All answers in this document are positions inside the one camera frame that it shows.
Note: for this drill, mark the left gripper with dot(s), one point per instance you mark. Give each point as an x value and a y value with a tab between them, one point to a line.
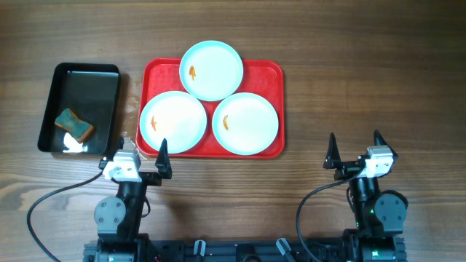
154	178

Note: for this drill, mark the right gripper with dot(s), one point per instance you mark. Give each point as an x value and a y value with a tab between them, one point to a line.
346	168

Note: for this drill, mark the white plate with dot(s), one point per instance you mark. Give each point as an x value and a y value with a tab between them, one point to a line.
211	70
245	123
174	116

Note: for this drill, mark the green and orange sponge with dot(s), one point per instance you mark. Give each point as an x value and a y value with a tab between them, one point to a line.
71	123

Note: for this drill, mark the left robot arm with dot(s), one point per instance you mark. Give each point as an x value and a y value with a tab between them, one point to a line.
118	218

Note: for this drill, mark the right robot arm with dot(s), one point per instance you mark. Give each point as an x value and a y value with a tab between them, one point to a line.
379	215

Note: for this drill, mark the black rectangular water tray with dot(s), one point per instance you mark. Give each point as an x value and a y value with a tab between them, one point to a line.
91	91

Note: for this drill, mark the red plastic tray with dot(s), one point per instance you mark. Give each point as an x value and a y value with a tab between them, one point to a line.
262	77

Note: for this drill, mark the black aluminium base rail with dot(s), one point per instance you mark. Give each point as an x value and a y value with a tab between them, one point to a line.
327	249

